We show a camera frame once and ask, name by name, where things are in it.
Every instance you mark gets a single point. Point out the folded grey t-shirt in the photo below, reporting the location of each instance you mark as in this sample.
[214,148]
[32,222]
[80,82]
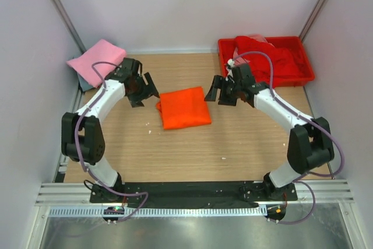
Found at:
[83,84]

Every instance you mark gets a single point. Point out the pink t-shirt in bin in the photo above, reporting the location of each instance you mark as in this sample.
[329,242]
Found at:
[249,49]

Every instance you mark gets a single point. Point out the folded pink t-shirt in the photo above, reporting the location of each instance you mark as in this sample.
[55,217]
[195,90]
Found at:
[102,52]

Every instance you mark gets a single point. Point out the red plastic bin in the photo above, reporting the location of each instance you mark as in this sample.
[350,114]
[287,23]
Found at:
[292,43]

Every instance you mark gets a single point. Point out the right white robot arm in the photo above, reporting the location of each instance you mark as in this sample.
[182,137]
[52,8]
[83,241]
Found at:
[309,142]

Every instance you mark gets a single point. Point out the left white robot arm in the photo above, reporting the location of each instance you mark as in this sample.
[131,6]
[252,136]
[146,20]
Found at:
[82,138]

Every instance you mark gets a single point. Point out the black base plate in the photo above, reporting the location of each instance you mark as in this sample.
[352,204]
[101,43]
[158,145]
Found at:
[195,195]

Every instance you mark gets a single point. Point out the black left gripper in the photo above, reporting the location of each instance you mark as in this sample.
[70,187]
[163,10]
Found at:
[136,100]

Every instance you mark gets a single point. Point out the slotted cable duct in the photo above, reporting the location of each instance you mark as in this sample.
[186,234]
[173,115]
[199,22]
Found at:
[118,212]

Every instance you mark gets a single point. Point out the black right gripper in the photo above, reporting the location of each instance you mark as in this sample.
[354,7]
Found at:
[218,83]

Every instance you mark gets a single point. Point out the orange t-shirt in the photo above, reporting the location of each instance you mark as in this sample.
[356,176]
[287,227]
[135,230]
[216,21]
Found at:
[183,109]

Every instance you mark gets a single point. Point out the red t-shirt pile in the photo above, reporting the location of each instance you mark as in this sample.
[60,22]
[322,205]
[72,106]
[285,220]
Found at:
[284,67]

